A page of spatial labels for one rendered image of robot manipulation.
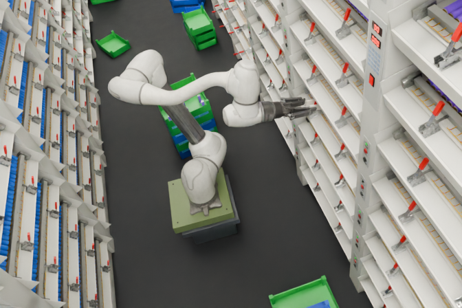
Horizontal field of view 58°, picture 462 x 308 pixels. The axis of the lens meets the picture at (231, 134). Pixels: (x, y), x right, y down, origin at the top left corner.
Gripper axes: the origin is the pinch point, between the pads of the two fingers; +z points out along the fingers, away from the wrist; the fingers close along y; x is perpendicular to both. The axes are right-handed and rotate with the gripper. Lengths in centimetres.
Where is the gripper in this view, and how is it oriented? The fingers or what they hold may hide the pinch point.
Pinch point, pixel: (313, 104)
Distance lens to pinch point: 187.3
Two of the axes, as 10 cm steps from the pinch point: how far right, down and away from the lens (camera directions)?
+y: 2.7, 6.8, -6.8
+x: 0.7, -7.2, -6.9
